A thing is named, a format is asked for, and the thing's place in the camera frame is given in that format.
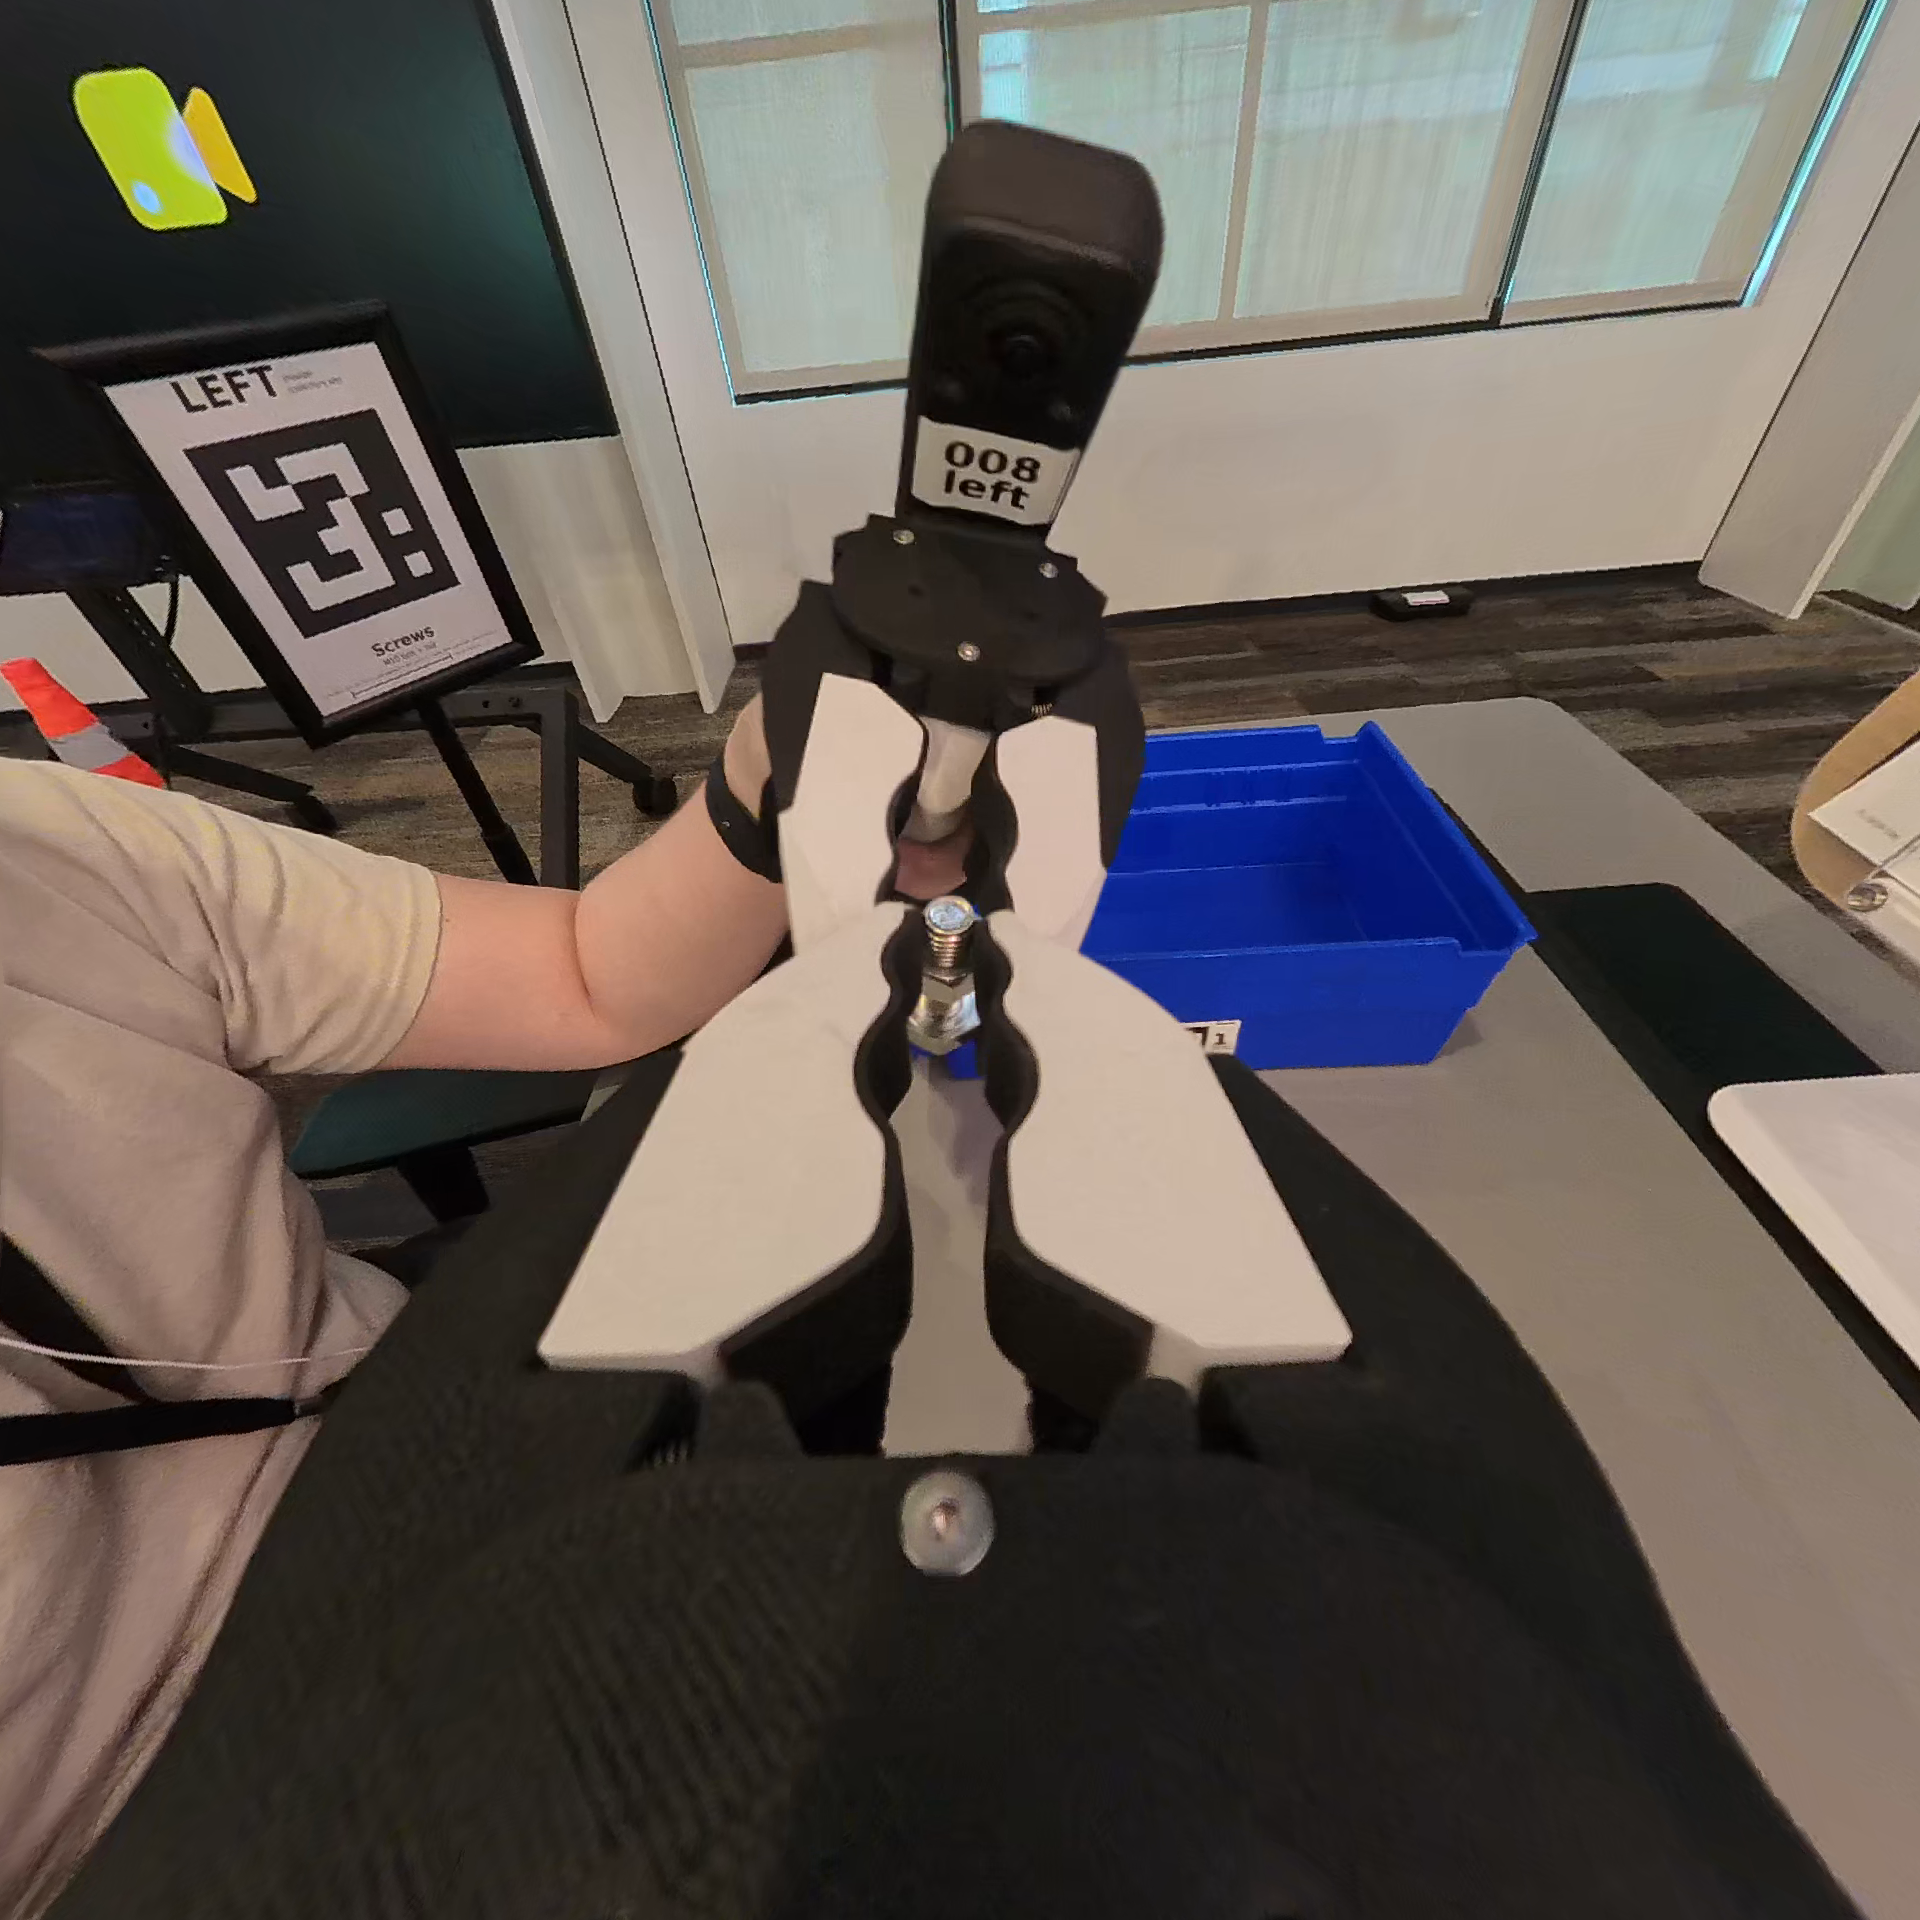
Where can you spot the blue parts bin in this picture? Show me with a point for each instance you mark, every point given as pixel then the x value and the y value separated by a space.
pixel 1291 930

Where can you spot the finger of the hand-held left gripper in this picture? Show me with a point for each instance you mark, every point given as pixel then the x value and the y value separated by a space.
pixel 840 812
pixel 1059 825

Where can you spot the framed marker sign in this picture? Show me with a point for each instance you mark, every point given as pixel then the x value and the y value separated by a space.
pixel 301 510

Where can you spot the person in beige shirt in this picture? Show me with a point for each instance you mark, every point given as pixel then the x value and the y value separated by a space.
pixel 151 1048

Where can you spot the black metal cart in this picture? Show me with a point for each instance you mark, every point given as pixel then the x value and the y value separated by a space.
pixel 479 792

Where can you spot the wooden sheet holder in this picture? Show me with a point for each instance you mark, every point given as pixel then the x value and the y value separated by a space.
pixel 1824 812

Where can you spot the steel hex nut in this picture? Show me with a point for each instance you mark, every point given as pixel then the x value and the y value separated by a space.
pixel 945 1012

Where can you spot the person's left hand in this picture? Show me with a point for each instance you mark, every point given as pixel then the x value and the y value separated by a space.
pixel 939 870

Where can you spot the black table mat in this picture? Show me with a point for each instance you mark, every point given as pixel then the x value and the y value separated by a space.
pixel 1696 975

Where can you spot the dark office chair seat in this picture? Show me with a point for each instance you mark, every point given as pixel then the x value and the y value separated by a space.
pixel 418 1125

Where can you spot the dark blue device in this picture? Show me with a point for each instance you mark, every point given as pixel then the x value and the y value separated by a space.
pixel 77 538

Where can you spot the large black screen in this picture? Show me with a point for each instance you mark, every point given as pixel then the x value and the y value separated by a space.
pixel 377 180

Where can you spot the black wristband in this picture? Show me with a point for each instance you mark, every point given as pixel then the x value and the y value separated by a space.
pixel 738 825

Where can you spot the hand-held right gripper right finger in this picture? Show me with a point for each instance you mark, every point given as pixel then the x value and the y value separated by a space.
pixel 1155 1200

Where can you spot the black floor box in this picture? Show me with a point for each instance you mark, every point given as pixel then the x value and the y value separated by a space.
pixel 1426 604

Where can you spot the large paned window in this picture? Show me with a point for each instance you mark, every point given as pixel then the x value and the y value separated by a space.
pixel 1349 150

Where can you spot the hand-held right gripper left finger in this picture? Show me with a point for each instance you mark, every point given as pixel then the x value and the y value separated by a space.
pixel 719 1200

